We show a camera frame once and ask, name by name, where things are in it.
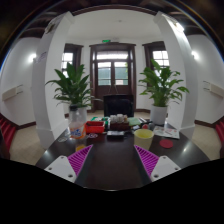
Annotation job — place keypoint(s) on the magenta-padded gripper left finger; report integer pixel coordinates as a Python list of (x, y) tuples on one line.
[(71, 163)]

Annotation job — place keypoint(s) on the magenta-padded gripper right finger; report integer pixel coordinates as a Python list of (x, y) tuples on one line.
[(154, 163)]

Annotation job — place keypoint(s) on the clear orange soda bottle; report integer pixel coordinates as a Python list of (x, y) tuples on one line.
[(77, 128)]

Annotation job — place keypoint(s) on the flat round red coaster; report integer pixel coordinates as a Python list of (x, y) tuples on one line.
[(166, 143)]

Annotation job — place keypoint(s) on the pale yellow plastic cup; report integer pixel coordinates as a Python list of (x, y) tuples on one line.
[(143, 140)]

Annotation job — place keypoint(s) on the small red ball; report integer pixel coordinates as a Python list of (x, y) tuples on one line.
[(145, 126)]

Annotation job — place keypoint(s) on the red plastic box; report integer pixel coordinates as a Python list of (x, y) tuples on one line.
[(95, 128)]

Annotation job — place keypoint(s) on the green notebook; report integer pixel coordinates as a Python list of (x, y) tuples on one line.
[(134, 121)]

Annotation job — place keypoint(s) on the flat black device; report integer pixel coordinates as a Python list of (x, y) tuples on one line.
[(115, 134)]

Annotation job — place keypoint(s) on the green plant in white pot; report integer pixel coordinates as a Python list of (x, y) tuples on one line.
[(73, 88), (160, 90)]

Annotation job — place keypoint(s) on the dark wooden double door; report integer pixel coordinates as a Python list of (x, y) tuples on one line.
[(112, 90)]

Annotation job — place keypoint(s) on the dark-framed window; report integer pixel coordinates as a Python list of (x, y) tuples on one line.
[(67, 57), (161, 56)]

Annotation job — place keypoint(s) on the green exit sign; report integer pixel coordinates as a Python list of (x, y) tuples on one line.
[(106, 41)]

